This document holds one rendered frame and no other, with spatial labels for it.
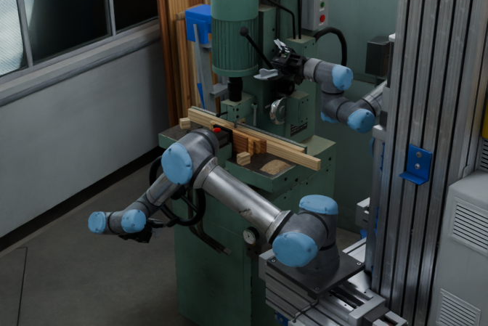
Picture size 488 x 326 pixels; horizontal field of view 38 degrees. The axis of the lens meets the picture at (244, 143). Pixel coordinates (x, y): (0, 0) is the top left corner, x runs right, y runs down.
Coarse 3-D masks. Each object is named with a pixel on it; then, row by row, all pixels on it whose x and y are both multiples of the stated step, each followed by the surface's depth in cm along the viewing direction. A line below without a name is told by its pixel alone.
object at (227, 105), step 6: (246, 96) 285; (252, 96) 285; (222, 102) 279; (228, 102) 279; (234, 102) 279; (240, 102) 279; (246, 102) 281; (252, 102) 284; (222, 108) 280; (228, 108) 278; (234, 108) 276; (240, 108) 279; (246, 108) 282; (252, 108) 285; (228, 114) 279; (234, 114) 277; (240, 114) 280; (246, 114) 283; (228, 120) 280; (234, 120) 278
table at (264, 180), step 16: (176, 128) 298; (192, 128) 298; (208, 128) 298; (160, 144) 295; (256, 160) 272; (288, 160) 271; (240, 176) 269; (256, 176) 264; (272, 176) 260; (288, 176) 266; (272, 192) 261
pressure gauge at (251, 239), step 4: (248, 228) 268; (252, 228) 268; (244, 232) 270; (248, 232) 268; (252, 232) 266; (256, 232) 267; (244, 236) 270; (252, 236) 267; (256, 236) 267; (248, 240) 269; (252, 240) 268; (256, 240) 268; (252, 244) 272
